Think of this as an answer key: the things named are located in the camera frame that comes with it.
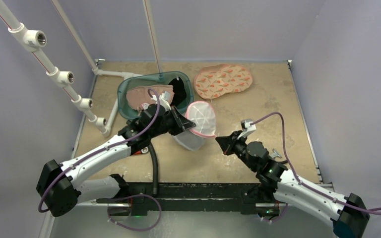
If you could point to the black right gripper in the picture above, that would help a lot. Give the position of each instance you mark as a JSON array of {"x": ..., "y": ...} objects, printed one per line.
[{"x": 233, "y": 145}]

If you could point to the white PVC pipe rack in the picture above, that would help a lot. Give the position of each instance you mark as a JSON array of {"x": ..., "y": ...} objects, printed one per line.
[{"x": 40, "y": 44}]

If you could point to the teal plastic basin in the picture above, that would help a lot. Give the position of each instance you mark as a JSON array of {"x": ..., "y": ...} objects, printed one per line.
[{"x": 163, "y": 78}]

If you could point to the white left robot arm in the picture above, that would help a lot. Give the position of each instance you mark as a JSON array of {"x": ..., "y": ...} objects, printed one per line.
[{"x": 58, "y": 184}]

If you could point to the round pink white laundry bag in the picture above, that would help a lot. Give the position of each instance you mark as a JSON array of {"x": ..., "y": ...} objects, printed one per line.
[{"x": 203, "y": 115}]

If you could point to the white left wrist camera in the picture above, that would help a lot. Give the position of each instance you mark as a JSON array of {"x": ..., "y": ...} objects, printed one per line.
[{"x": 163, "y": 100}]

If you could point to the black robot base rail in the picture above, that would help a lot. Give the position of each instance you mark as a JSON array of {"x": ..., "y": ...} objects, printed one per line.
[{"x": 245, "y": 198}]

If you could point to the pink bra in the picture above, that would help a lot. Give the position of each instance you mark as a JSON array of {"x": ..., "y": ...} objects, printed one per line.
[{"x": 139, "y": 98}]

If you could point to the red handled adjustable wrench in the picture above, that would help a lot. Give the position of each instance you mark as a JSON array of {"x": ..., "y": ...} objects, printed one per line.
[{"x": 142, "y": 151}]

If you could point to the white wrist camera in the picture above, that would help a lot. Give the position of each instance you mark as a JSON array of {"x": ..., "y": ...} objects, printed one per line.
[
  {"x": 248, "y": 127},
  {"x": 163, "y": 100}
]

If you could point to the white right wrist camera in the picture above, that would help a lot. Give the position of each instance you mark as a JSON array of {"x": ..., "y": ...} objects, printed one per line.
[{"x": 248, "y": 127}]

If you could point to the black bra in basin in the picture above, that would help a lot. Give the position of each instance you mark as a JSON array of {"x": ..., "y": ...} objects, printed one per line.
[{"x": 179, "y": 91}]

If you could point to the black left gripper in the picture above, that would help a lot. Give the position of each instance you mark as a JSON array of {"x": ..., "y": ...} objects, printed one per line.
[{"x": 180, "y": 122}]

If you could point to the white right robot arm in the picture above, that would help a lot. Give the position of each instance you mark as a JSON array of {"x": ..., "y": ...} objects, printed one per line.
[{"x": 345, "y": 214}]

